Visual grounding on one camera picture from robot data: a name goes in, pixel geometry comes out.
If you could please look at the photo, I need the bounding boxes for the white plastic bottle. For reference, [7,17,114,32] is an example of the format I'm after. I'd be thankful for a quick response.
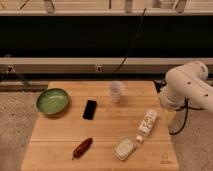
[136,109,158,143]

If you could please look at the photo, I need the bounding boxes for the black smartphone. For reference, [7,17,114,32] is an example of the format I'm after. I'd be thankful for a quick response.
[83,100,97,120]

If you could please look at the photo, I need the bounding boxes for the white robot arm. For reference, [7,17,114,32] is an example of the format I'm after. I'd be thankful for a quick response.
[158,61,213,125]

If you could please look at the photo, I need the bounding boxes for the green ceramic bowl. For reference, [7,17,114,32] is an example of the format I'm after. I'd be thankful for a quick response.
[36,88,70,116]

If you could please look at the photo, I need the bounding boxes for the white wall outlet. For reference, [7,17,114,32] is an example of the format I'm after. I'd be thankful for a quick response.
[97,66,102,72]

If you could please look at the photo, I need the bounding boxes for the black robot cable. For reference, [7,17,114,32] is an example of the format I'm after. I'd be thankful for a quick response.
[169,97,190,136]

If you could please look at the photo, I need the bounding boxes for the black hanging cable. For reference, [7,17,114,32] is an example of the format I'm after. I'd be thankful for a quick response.
[111,7,147,74]

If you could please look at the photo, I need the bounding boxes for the translucent plastic cup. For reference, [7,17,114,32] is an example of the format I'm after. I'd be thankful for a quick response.
[108,81,124,103]

